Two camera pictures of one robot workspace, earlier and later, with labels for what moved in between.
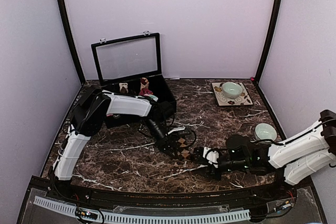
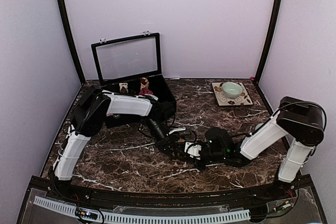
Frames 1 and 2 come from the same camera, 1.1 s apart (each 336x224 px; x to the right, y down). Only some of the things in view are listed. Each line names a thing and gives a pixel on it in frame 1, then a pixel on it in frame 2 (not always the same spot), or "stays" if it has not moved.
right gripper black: (209, 172) → (201, 165)
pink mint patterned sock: (154, 97) stays
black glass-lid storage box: (127, 60) stays
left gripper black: (166, 144) stays
